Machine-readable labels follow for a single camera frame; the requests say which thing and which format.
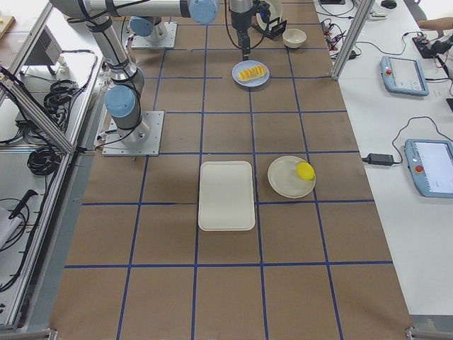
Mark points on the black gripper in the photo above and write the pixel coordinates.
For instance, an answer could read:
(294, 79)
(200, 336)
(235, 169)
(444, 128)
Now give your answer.
(241, 21)

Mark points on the yellow sliced bread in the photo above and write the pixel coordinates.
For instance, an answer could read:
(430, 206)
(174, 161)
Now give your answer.
(252, 73)

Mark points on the light blue plate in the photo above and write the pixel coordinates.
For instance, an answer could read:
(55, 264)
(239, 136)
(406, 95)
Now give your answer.
(244, 65)

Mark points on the black plate rack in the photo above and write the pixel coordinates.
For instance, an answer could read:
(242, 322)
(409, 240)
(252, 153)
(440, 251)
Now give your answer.
(274, 28)

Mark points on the white plate in rack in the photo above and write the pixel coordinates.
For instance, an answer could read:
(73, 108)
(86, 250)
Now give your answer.
(275, 10)

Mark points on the cream round plate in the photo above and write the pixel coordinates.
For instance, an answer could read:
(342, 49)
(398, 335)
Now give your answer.
(284, 180)

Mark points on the cream small bowl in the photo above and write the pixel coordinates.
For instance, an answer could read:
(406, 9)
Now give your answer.
(294, 38)

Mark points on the yellow lemon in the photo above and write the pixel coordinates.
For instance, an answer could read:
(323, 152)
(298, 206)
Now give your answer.
(305, 171)

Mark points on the cream rectangular tray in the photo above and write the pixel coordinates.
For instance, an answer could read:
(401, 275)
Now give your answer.
(226, 201)

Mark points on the teach pendant far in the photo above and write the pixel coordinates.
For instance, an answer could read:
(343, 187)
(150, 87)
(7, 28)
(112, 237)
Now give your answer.
(403, 76)

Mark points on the teach pendant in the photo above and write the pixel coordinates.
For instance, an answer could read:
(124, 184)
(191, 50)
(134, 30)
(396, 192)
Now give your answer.
(403, 76)
(430, 165)

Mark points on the black power adapter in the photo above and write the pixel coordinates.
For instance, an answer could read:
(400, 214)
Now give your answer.
(380, 159)

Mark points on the teach pendant near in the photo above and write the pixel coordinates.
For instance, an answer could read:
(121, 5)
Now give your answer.
(430, 165)

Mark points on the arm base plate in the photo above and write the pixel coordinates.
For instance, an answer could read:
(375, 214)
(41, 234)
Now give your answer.
(148, 36)
(145, 140)

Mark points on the aluminium frame post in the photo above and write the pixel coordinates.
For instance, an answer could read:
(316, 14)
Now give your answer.
(355, 29)

